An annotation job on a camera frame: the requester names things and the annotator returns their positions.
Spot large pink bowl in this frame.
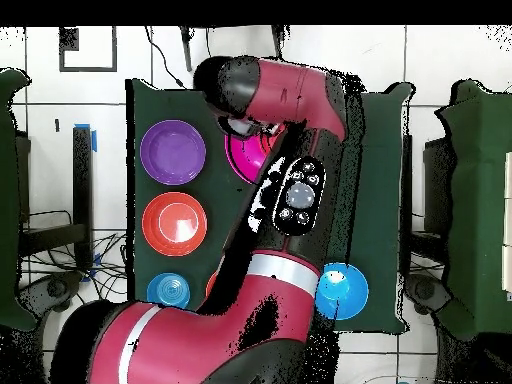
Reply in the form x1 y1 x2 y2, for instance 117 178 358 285
224 133 281 185

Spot wide red-orange bowl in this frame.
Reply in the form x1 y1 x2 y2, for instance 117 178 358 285
205 270 220 298
142 191 208 258

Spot large blue bowl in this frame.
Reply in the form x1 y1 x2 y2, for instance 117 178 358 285
314 261 370 321

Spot grey stand leg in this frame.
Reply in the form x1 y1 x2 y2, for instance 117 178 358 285
178 26 194 73
270 25 291 59

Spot wide purple bowl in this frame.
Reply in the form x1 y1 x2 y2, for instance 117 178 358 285
139 119 208 186

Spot dark green tablecloth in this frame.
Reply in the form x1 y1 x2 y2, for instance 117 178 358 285
124 78 413 336

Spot black metal stand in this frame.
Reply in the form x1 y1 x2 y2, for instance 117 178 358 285
19 125 95 271
399 133 447 277

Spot blue tape strip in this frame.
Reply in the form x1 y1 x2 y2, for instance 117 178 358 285
73 123 98 153

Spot small light blue bowl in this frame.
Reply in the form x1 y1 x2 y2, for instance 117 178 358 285
145 272 192 310

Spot green cloth covered table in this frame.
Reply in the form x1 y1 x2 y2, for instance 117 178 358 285
434 78 512 339
0 66 39 333

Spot black cable with plug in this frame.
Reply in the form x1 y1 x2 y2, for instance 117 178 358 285
143 26 188 90

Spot tangled floor cables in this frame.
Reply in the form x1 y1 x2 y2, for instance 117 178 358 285
23 231 133 305

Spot black square floor frame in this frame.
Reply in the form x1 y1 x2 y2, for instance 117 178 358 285
58 26 118 74

